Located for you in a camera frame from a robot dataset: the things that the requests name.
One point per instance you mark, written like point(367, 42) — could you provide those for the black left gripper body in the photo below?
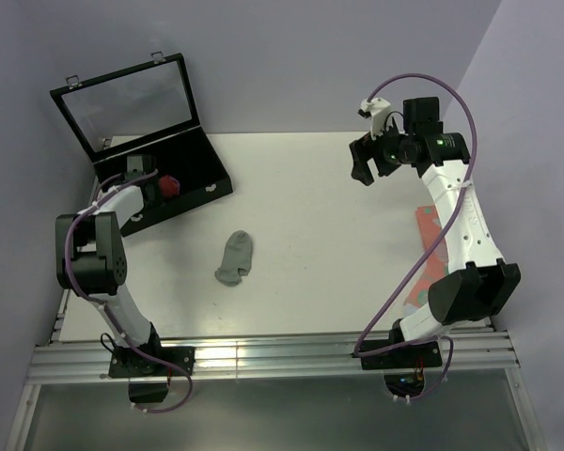
point(153, 182)

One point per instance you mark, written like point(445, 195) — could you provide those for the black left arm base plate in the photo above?
point(126, 363)

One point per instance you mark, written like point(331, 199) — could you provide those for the maroon sock with orange cuff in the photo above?
point(169, 186)

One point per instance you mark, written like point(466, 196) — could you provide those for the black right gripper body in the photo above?
point(388, 151)

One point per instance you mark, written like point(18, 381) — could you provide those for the black display case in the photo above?
point(146, 109)

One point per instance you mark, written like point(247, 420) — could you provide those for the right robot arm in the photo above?
point(479, 280)

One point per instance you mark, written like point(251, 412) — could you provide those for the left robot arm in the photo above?
point(91, 261)

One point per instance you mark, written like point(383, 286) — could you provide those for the grey-green ankle sock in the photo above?
point(237, 259)

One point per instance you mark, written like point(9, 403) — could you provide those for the aluminium frame rail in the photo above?
point(276, 356)

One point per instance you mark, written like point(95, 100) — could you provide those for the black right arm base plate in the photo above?
point(414, 356)

